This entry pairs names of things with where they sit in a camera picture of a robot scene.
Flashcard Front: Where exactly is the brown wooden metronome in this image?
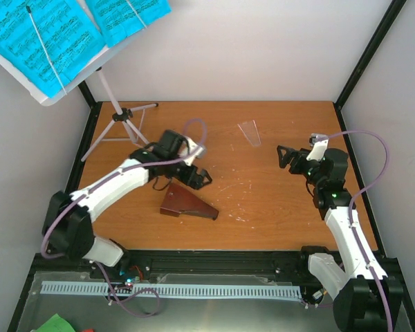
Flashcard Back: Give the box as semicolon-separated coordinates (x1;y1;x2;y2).
160;183;219;220

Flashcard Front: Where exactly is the clear plastic metronome cover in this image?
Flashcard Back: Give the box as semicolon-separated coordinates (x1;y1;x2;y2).
238;120;261;147

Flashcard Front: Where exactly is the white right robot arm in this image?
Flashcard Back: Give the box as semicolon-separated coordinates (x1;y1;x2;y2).
277;141;403;331

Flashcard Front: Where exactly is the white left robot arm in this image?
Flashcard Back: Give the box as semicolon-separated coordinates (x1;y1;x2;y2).
41;130;212;279

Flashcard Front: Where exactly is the blue sheet music right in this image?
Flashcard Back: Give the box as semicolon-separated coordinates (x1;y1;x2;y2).
85;0;172;47

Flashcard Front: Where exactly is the blue sheet music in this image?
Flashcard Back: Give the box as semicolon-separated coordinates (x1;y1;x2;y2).
85;0;172;47
0;1;105;98

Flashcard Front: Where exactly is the blue sheet music left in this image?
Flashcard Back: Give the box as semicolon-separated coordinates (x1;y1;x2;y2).
0;1;105;98

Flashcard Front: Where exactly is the green paper scrap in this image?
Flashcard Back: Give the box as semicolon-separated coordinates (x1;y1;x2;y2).
31;314;75;332

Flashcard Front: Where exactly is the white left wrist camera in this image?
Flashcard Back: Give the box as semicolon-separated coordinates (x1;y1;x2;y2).
178;136;205;166

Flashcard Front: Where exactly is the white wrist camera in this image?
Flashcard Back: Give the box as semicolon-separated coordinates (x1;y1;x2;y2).
306;133;329;161
178;136;205;166

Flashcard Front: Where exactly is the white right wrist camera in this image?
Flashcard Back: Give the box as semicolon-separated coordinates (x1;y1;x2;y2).
306;133;329;161

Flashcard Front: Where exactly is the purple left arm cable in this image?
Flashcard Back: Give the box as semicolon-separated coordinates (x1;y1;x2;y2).
40;118;208;317

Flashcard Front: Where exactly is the black aluminium frame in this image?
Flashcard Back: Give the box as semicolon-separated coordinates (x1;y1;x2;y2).
8;1;405;331

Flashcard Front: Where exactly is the light blue cable duct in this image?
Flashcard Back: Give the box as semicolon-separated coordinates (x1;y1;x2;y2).
39;281;302;302

